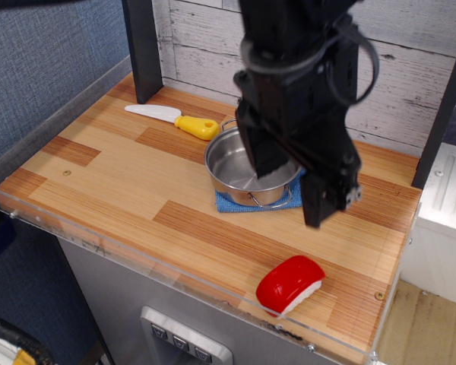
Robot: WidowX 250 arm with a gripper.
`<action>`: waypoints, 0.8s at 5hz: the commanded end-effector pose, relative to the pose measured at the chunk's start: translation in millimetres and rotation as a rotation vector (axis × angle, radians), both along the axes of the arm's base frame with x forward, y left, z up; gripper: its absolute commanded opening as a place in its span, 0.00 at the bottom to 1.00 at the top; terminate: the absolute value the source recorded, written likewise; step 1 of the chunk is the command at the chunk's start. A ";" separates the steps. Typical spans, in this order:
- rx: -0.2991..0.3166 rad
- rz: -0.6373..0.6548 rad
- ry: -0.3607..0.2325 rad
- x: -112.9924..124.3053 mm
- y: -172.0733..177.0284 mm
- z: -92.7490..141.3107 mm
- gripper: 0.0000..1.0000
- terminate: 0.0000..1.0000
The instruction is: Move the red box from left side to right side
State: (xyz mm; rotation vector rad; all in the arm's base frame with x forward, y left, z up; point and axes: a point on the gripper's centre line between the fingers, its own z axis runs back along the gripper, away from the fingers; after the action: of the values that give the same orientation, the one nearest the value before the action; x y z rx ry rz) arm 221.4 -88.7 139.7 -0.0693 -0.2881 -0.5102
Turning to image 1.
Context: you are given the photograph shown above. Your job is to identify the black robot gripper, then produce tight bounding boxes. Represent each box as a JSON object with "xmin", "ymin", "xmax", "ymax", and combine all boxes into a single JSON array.
[{"xmin": 234, "ymin": 22, "xmax": 363, "ymax": 228}]

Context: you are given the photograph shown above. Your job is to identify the red toy sushi box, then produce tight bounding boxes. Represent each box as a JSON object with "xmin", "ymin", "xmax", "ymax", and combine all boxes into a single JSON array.
[{"xmin": 255, "ymin": 255, "xmax": 325, "ymax": 317}]

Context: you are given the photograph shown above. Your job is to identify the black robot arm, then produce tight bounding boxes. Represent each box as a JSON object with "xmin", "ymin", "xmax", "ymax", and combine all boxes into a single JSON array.
[{"xmin": 234, "ymin": 1, "xmax": 363, "ymax": 227}]

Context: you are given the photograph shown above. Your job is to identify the stainless steel pot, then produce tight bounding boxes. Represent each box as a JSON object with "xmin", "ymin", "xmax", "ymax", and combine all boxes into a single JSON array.
[{"xmin": 204, "ymin": 119, "xmax": 302, "ymax": 205}]

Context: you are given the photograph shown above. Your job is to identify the blue cloth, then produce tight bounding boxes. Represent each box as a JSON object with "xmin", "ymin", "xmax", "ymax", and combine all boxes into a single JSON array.
[{"xmin": 216, "ymin": 170, "xmax": 305, "ymax": 213}]

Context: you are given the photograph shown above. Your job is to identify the yellow white toy knife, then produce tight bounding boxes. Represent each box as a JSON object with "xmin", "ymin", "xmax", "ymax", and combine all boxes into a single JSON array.
[{"xmin": 124, "ymin": 104, "xmax": 220, "ymax": 141}]

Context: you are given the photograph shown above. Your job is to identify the white aluminium side unit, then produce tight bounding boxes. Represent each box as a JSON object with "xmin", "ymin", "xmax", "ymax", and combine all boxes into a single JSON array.
[{"xmin": 400, "ymin": 143, "xmax": 456, "ymax": 303}]

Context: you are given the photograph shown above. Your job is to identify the silver button panel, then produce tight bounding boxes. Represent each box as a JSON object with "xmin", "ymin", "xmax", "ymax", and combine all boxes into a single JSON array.
[{"xmin": 140, "ymin": 306, "xmax": 233, "ymax": 364}]

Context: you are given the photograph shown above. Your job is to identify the clear acrylic guard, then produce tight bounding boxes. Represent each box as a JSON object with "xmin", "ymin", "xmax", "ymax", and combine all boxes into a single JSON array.
[{"xmin": 0, "ymin": 170, "xmax": 420, "ymax": 364}]

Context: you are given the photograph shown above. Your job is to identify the dark right post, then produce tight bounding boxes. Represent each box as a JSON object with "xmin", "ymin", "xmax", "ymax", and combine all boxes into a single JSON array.
[{"xmin": 411, "ymin": 59, "xmax": 456, "ymax": 189}]

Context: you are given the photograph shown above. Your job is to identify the dark post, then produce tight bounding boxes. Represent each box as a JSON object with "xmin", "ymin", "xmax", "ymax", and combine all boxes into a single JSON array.
[
  {"xmin": 122, "ymin": 0, "xmax": 163, "ymax": 104},
  {"xmin": 411, "ymin": 59, "xmax": 456, "ymax": 189}
]

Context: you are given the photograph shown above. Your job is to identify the dark left post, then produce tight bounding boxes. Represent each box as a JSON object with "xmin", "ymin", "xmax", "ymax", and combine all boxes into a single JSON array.
[{"xmin": 122, "ymin": 0, "xmax": 163, "ymax": 104}]

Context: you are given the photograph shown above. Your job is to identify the black cable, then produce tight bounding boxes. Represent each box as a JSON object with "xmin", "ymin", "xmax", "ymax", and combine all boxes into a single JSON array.
[{"xmin": 0, "ymin": 317, "xmax": 56, "ymax": 365}]

